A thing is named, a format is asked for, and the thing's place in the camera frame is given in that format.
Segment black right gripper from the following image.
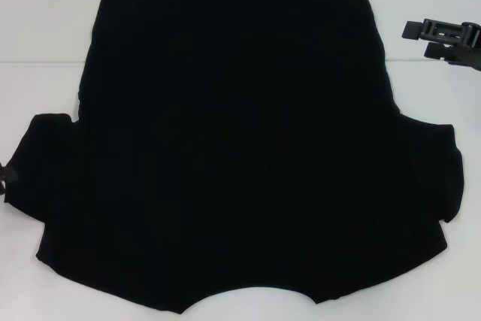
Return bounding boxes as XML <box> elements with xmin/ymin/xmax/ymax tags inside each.
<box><xmin>401</xmin><ymin>18</ymin><xmax>481</xmax><ymax>72</ymax></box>

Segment black shirt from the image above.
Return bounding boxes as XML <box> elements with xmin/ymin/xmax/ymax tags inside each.
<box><xmin>3</xmin><ymin>0</ymin><xmax>467</xmax><ymax>316</ymax></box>

